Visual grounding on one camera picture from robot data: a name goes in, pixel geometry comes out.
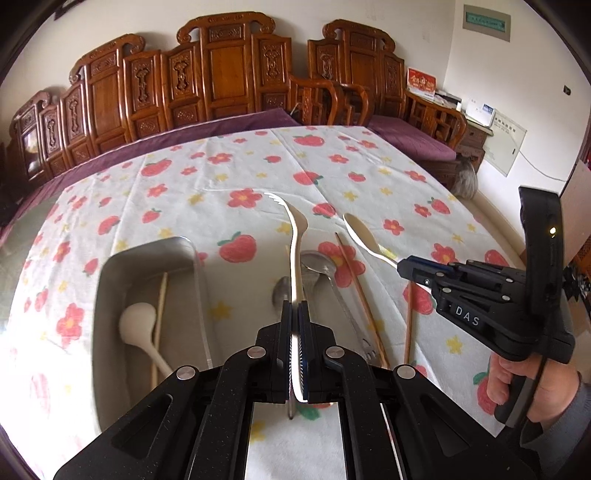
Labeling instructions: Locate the cream plastic spoon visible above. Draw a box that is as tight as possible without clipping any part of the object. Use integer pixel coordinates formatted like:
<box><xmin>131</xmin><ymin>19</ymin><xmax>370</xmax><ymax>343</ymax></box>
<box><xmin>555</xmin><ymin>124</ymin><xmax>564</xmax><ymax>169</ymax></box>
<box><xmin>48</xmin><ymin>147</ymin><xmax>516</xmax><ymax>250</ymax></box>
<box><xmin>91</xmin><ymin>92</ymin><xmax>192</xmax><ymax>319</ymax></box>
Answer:
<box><xmin>342</xmin><ymin>213</ymin><xmax>398</xmax><ymax>269</ymax></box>

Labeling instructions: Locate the light wooden chopstick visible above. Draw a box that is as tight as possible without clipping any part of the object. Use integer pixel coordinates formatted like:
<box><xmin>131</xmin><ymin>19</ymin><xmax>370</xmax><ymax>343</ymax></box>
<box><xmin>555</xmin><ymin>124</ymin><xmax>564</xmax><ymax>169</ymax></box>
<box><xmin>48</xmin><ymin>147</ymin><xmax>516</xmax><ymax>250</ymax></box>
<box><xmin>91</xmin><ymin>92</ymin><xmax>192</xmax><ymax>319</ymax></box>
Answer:
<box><xmin>151</xmin><ymin>272</ymin><xmax>168</xmax><ymax>389</ymax></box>

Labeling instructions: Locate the cream plastic ladle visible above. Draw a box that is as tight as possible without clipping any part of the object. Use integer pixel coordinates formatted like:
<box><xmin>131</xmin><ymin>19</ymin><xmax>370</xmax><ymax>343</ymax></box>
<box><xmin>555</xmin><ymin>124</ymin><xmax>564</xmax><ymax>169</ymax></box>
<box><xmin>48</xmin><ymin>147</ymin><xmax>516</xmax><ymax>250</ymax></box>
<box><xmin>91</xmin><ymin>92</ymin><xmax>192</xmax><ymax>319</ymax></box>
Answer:
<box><xmin>118</xmin><ymin>302</ymin><xmax>172</xmax><ymax>378</ymax></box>

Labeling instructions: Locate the person's right forearm grey sleeve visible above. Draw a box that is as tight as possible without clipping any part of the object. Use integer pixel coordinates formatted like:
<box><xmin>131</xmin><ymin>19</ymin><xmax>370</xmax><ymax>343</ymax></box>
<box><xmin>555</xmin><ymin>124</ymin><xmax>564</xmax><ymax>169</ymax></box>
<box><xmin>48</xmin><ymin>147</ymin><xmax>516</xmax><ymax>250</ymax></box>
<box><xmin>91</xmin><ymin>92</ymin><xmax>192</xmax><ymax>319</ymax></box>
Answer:
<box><xmin>519</xmin><ymin>374</ymin><xmax>590</xmax><ymax>479</ymax></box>

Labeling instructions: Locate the person's right hand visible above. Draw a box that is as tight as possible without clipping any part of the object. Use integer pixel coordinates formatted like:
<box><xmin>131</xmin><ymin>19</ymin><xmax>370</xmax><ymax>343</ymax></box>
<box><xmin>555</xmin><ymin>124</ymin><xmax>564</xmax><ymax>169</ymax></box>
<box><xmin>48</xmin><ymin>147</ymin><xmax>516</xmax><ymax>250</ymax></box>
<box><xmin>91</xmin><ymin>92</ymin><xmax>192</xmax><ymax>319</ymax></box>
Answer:
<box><xmin>487</xmin><ymin>353</ymin><xmax>580</xmax><ymax>428</ymax></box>

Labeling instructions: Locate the brown wooden chopstick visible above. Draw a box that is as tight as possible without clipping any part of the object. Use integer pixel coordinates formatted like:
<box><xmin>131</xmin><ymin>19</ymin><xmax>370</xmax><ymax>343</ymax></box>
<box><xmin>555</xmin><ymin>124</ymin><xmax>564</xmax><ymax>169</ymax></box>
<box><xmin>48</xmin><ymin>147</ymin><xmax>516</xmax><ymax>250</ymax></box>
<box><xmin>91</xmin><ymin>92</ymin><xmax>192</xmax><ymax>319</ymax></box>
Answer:
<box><xmin>404</xmin><ymin>281</ymin><xmax>414</xmax><ymax>364</ymax></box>
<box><xmin>335</xmin><ymin>233</ymin><xmax>391</xmax><ymax>370</ymax></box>

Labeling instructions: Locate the grey plastic bag on floor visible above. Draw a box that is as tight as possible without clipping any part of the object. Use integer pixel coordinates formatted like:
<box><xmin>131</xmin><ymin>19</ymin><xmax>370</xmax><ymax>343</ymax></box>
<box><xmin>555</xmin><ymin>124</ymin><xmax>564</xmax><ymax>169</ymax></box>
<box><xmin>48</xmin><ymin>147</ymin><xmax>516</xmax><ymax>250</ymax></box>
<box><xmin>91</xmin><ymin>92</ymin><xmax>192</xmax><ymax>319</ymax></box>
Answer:
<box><xmin>451</xmin><ymin>159</ymin><xmax>478</xmax><ymax>200</ymax></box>

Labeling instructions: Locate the strawberry flower tablecloth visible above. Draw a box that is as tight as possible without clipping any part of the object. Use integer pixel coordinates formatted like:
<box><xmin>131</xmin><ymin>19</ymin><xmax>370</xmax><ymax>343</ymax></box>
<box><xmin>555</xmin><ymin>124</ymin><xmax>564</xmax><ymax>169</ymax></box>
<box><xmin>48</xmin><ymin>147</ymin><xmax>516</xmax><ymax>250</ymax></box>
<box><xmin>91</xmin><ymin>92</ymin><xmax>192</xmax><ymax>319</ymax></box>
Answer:
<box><xmin>1</xmin><ymin>127</ymin><xmax>517</xmax><ymax>479</ymax></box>

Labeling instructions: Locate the grey metal utensil box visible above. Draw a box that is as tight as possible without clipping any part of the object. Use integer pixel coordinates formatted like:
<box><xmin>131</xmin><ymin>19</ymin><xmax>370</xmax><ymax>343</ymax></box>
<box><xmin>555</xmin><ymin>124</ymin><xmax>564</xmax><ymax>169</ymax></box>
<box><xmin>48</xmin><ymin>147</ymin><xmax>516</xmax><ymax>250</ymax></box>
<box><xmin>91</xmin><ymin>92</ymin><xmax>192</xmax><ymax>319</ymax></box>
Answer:
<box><xmin>92</xmin><ymin>237</ymin><xmax>222</xmax><ymax>430</ymax></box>

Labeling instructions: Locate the wooden side table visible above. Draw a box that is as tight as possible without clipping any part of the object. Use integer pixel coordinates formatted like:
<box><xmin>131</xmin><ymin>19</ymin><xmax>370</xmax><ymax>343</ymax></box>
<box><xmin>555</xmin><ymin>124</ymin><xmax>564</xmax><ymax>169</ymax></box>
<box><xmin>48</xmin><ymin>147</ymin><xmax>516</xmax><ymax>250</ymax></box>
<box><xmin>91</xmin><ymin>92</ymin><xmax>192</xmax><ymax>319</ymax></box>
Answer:
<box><xmin>456</xmin><ymin>120</ymin><xmax>494</xmax><ymax>172</ymax></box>

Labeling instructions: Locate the purple armchair cushion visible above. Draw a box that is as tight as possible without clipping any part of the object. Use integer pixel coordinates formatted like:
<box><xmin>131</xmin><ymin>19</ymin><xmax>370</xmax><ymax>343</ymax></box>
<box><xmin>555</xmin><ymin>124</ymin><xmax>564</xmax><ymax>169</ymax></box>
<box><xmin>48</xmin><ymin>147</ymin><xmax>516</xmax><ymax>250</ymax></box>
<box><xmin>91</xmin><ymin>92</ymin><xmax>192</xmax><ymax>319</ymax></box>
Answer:
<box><xmin>368</xmin><ymin>115</ymin><xmax>457</xmax><ymax>162</ymax></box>

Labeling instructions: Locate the stainless steel spoon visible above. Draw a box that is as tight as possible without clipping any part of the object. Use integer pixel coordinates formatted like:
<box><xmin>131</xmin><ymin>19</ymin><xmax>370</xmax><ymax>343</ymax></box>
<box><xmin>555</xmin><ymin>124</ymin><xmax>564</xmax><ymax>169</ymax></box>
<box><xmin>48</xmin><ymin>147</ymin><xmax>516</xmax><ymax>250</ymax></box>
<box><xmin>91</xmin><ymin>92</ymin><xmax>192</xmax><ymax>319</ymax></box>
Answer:
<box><xmin>271</xmin><ymin>276</ymin><xmax>297</xmax><ymax>420</ymax></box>

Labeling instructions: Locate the white router box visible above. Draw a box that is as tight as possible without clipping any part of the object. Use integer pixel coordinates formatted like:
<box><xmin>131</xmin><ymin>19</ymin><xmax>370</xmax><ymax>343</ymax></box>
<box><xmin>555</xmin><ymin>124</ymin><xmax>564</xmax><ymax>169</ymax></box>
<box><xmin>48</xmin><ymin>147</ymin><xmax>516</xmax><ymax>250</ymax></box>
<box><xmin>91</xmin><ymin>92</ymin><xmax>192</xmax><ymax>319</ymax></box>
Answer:
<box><xmin>465</xmin><ymin>99</ymin><xmax>496</xmax><ymax>128</ymax></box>

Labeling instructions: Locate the red greeting card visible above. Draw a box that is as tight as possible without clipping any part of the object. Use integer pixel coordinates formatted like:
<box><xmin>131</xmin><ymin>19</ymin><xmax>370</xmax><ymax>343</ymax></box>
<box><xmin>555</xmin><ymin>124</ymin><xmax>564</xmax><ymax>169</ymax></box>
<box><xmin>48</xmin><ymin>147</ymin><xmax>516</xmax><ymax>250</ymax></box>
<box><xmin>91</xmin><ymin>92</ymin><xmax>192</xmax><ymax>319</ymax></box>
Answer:
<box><xmin>407</xmin><ymin>67</ymin><xmax>437</xmax><ymax>98</ymax></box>

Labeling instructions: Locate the carved wooden armchair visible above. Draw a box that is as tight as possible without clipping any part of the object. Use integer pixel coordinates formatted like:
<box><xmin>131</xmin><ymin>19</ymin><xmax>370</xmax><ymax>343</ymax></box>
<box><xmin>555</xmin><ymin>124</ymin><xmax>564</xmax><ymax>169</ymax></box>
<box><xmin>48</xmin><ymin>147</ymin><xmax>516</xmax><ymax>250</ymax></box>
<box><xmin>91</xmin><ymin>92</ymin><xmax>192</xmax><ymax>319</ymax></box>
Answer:
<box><xmin>306</xmin><ymin>19</ymin><xmax>469</xmax><ymax>186</ymax></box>

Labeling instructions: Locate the carved wooden long sofa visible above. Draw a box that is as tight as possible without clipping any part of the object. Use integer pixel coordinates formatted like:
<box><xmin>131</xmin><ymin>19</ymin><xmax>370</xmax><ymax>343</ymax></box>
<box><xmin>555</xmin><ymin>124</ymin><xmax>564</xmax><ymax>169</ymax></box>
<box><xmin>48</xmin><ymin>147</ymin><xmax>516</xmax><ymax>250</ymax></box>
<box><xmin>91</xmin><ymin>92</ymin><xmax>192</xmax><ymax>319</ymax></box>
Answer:
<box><xmin>8</xmin><ymin>11</ymin><xmax>346</xmax><ymax>186</ymax></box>

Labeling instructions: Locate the white wall distribution box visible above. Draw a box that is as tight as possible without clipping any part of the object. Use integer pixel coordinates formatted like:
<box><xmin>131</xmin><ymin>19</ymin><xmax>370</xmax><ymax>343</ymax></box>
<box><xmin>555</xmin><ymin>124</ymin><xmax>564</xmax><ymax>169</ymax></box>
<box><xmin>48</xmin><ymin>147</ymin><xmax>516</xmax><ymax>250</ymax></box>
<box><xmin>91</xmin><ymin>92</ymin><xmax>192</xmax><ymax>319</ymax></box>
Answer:
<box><xmin>484</xmin><ymin>118</ymin><xmax>527</xmax><ymax>177</ymax></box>

